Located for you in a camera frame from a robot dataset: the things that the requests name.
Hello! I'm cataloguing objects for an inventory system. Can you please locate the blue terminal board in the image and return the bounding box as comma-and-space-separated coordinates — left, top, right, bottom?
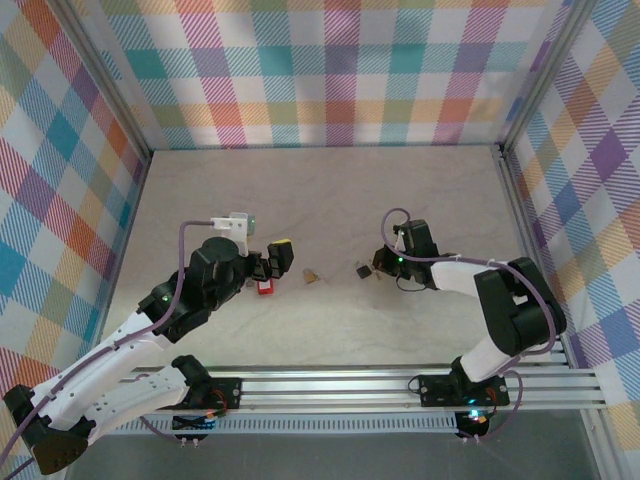
172, 409, 219, 434

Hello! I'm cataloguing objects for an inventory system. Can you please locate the small board with LED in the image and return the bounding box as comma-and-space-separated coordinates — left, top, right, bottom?
453, 408, 492, 441

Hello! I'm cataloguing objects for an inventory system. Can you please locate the aluminium frame bar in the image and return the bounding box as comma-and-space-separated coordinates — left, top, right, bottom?
89, 149, 154, 374
492, 144, 574, 369

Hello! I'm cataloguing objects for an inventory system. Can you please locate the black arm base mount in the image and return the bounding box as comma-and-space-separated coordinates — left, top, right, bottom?
198, 377, 244, 413
417, 374, 511, 409

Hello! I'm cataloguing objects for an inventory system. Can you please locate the purple cable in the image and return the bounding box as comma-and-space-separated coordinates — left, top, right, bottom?
381, 206, 569, 444
0, 219, 216, 480

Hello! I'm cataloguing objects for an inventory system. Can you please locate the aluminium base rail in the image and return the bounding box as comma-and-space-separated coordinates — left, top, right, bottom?
124, 364, 609, 414

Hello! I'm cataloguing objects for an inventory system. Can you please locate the short aluminium frame post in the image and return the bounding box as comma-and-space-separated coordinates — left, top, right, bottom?
579, 409, 619, 480

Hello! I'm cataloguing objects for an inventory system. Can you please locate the white slotted cable duct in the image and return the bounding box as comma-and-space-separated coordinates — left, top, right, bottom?
112, 412, 484, 437

